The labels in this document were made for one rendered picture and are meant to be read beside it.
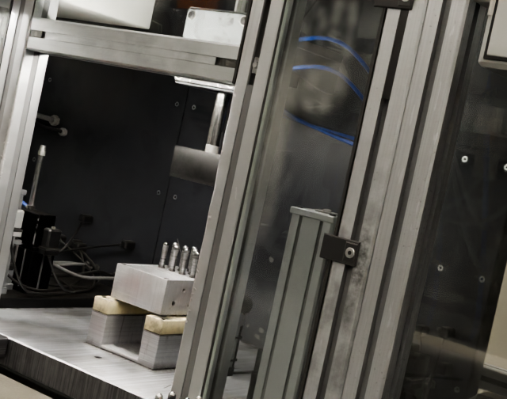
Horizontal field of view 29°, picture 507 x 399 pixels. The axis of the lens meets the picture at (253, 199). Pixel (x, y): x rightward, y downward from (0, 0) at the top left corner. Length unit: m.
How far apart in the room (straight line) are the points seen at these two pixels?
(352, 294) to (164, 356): 0.39
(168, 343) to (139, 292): 0.08
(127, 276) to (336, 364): 0.43
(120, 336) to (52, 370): 0.15
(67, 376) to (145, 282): 0.17
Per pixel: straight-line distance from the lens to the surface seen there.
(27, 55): 1.40
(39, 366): 1.33
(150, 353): 1.33
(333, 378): 1.04
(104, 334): 1.39
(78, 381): 1.27
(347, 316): 1.03
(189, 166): 1.40
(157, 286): 1.34
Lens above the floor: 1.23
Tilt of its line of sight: 3 degrees down
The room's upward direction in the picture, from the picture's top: 12 degrees clockwise
